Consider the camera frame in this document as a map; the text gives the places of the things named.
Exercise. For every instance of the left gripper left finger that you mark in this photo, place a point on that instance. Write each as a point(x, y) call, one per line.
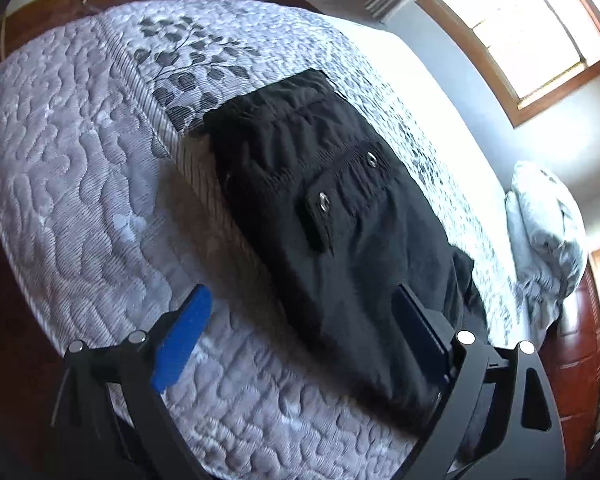
point(109, 419)

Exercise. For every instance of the wooden framed window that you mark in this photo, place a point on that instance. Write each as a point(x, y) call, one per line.
point(531, 53)

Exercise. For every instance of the black pants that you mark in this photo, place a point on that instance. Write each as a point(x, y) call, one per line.
point(340, 224)

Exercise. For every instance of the grey folded blanket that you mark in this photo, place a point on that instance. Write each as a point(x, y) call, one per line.
point(548, 241)

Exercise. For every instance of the grey quilted mattress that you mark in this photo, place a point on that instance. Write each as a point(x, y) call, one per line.
point(110, 212)

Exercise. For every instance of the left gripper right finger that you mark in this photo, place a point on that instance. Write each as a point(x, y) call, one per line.
point(522, 429)

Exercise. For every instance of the wooden headboard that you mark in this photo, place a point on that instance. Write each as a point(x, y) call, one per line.
point(571, 356)

